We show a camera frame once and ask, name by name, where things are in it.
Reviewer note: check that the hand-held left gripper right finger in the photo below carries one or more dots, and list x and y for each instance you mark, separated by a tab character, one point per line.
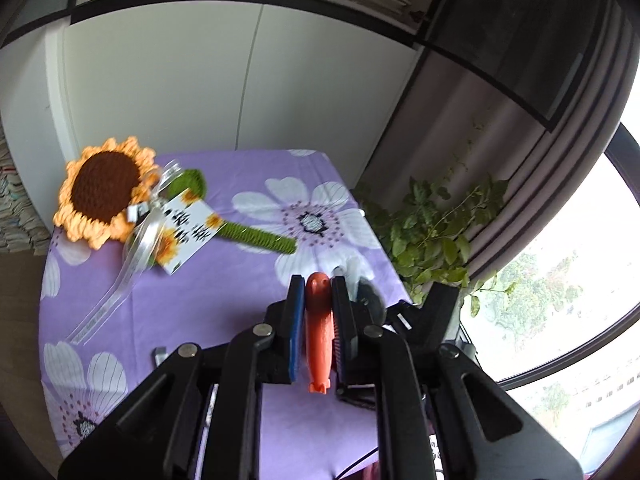
341	330

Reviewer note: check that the grey curtain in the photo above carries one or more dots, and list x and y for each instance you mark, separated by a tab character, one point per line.
500	160

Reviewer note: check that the orange plastic toy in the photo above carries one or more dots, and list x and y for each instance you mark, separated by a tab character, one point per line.
319	330

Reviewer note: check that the stack of newspapers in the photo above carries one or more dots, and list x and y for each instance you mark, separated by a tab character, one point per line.
17	210

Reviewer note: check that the round window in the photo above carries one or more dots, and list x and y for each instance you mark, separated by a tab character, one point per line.
575	310

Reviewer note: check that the clear ribbon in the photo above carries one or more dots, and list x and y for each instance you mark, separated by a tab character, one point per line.
145	240

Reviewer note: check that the white sunflower gift tag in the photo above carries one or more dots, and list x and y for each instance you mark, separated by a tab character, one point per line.
187	232

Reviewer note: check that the purple floral tablecloth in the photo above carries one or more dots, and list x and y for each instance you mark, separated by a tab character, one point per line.
225	285

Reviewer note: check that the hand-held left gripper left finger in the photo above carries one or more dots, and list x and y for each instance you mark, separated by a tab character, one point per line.
298	330

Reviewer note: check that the crochet sunflower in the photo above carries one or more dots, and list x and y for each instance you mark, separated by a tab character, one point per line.
105	180

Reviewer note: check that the green leafy plant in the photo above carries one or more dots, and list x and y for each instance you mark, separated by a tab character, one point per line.
425	240

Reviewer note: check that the small grey clip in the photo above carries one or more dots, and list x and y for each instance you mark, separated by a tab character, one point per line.
159	355

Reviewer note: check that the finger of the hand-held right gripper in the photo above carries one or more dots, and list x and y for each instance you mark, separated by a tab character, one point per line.
440	310

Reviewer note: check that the white cabinet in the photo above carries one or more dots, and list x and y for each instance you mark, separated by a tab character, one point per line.
160	85

